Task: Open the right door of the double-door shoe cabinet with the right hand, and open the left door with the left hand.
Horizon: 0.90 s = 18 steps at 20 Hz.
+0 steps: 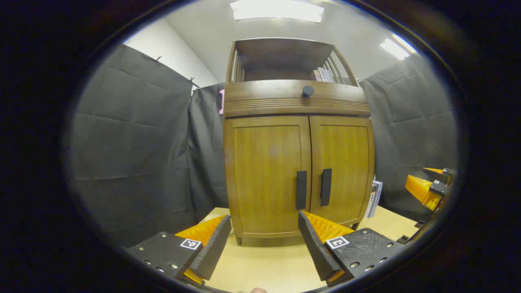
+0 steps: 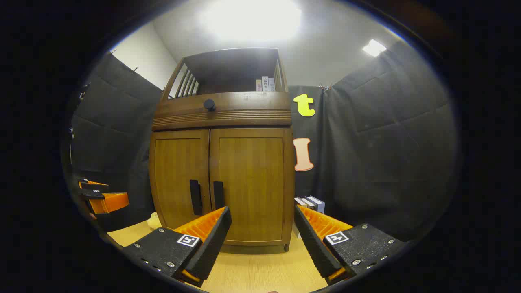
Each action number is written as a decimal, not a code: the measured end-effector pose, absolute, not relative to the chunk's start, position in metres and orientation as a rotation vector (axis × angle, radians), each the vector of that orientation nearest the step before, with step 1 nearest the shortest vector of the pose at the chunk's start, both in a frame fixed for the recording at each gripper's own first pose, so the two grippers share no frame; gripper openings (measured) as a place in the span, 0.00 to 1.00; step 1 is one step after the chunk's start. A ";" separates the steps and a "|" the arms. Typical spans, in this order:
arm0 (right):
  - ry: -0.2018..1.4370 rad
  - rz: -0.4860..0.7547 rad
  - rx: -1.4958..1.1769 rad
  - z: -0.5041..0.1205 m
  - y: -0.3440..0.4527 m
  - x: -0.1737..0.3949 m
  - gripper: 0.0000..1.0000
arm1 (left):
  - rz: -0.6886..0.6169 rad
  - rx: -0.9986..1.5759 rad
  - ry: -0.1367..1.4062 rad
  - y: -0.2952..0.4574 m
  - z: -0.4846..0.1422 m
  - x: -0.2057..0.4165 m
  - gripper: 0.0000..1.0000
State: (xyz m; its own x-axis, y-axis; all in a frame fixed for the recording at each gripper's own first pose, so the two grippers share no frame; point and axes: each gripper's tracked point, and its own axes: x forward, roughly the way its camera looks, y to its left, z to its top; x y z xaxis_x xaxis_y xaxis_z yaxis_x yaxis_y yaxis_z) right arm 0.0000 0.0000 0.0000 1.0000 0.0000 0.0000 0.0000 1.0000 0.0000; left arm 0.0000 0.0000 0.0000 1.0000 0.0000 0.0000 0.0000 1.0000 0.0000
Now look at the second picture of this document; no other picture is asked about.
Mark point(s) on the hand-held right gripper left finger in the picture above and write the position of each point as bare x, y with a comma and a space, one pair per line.
211, 244

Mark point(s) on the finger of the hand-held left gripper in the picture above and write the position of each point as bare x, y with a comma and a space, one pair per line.
91, 184
110, 202

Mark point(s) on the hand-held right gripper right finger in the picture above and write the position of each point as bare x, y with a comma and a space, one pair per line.
313, 244

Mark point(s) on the wooden cabinet door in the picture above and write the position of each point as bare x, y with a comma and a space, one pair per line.
252, 179
175, 175

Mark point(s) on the wooden double-door shoe cabinet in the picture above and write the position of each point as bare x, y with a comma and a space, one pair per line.
244, 110

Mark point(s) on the cream plush toy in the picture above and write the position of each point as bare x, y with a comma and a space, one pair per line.
154, 221

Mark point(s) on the black backdrop cloth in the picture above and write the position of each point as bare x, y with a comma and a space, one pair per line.
386, 142

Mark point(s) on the wooden drawer with black knob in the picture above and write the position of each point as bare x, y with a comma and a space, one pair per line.
244, 110

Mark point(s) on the metal cloth clamp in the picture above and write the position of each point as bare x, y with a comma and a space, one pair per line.
325, 86

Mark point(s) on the grey upright book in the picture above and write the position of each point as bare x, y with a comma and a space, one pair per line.
271, 84

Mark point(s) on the pink upright book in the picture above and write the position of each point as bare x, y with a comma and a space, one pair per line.
258, 85

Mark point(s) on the small ceiling light panel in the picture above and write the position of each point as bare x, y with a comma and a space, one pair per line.
373, 47

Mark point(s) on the large ceiling light panel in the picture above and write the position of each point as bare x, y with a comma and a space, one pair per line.
252, 18

